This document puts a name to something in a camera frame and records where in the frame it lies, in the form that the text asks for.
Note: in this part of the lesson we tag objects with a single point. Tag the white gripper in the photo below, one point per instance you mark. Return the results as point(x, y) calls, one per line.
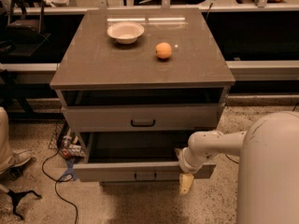
point(186, 162)

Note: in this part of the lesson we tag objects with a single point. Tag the grey drawer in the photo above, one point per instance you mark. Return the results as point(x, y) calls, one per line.
point(115, 157)
point(133, 118)

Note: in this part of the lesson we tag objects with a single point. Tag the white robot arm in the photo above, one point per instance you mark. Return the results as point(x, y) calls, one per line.
point(268, 175)

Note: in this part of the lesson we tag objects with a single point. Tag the grey top drawer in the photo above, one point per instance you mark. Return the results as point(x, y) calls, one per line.
point(133, 118)

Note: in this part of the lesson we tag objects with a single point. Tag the grey drawer cabinet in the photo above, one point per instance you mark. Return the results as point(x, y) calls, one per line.
point(99, 71)

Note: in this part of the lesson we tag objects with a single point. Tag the orange fruit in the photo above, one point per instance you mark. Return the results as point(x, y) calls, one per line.
point(163, 50)

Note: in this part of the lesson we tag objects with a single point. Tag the white bowl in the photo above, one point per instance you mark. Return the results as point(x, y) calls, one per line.
point(125, 32)

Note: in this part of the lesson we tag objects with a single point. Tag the grey sneaker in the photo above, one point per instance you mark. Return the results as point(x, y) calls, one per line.
point(18, 159)

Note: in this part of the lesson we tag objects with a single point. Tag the black chair base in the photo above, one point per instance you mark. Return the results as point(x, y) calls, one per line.
point(16, 197)

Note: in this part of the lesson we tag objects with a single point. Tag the person leg beige trousers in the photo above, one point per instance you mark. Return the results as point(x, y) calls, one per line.
point(6, 152)

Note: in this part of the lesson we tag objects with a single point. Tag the black chair background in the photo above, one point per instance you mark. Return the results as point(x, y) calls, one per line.
point(24, 33)

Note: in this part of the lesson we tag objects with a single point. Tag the wire basket with bottles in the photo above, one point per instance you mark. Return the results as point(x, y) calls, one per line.
point(65, 142)

